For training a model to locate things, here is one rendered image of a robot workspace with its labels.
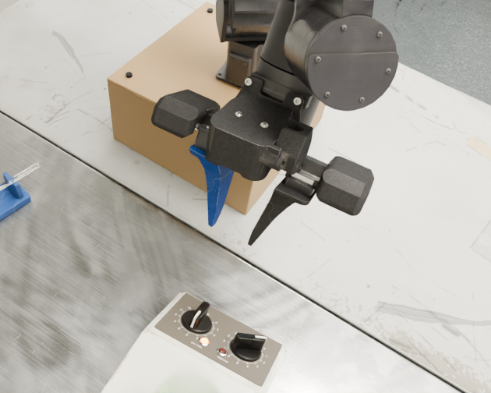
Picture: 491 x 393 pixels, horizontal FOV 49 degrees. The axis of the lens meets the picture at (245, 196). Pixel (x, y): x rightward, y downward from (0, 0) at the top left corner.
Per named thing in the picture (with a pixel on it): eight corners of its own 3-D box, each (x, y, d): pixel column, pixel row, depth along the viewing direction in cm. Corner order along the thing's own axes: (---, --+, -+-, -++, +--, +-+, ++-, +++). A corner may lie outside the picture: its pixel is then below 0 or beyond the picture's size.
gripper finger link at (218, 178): (213, 134, 49) (187, 147, 44) (249, 150, 48) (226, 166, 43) (192, 199, 52) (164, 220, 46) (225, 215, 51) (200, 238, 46)
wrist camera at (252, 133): (242, 70, 41) (207, 74, 35) (332, 105, 40) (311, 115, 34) (220, 141, 44) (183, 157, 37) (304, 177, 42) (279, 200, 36)
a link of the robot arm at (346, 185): (204, 25, 46) (174, 26, 41) (407, 109, 43) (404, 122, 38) (178, 113, 50) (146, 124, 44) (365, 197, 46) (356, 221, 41)
